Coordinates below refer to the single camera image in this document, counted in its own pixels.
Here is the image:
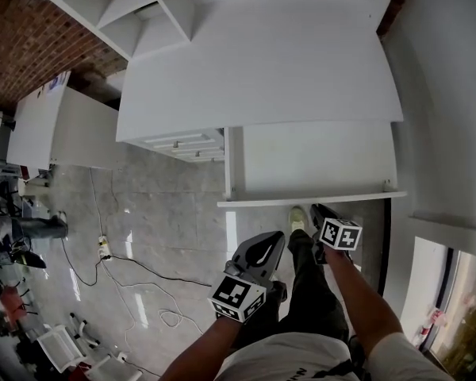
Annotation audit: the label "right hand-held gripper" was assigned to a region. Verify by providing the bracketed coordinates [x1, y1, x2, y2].
[309, 203, 363, 264]

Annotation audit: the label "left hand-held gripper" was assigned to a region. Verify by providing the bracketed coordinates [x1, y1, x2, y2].
[208, 231, 289, 325]

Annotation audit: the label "wide white desk drawer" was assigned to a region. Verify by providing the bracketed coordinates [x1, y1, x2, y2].
[217, 120, 409, 208]

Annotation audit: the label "person's right forearm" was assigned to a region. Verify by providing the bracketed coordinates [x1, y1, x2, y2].
[324, 248, 406, 357]

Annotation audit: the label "person's left forearm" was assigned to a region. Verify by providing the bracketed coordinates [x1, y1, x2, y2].
[173, 314, 248, 381]

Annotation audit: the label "white desk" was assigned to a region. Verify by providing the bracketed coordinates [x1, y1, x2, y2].
[114, 0, 409, 208]

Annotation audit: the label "person's right shoe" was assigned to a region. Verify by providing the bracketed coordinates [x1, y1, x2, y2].
[288, 206, 309, 233]

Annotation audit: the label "person's dark trousers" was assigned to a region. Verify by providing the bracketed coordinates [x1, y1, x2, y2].
[236, 228, 351, 351]

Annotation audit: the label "person's white t-shirt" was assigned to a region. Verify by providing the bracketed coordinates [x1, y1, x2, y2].
[213, 331, 458, 381]

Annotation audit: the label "clear plastic bottle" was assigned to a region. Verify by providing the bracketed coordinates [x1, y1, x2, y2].
[427, 310, 448, 328]

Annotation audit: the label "black framed window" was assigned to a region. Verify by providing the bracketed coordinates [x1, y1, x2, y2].
[419, 247, 476, 377]

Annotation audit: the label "white side cabinet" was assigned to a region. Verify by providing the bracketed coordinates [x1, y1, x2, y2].
[6, 80, 122, 171]

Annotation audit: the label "stickers on side cabinet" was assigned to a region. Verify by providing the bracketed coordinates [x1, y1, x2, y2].
[42, 71, 71, 95]

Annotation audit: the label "black floor cable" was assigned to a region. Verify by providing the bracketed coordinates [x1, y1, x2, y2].
[60, 235, 213, 288]

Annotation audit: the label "black shoulder strap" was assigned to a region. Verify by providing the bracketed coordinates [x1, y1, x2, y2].
[312, 358, 368, 381]

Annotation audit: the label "white power strip with cables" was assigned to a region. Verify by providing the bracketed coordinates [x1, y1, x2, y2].
[88, 167, 204, 335]

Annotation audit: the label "white wire basket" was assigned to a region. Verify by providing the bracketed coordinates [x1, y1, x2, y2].
[36, 325, 87, 373]

